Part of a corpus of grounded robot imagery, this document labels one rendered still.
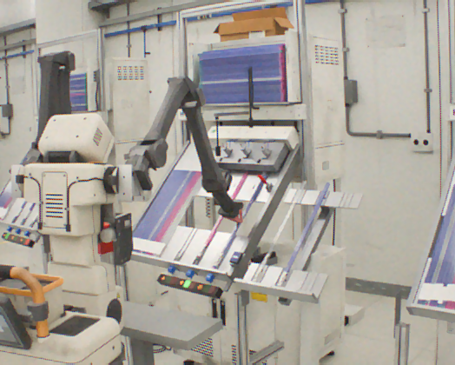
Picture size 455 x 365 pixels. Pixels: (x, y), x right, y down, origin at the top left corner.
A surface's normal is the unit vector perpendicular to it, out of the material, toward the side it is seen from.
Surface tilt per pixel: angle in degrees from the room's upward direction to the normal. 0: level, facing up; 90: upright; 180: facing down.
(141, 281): 90
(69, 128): 47
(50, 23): 90
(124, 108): 90
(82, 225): 90
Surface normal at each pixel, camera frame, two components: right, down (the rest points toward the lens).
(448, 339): -0.63, 0.12
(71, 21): 0.77, 0.05
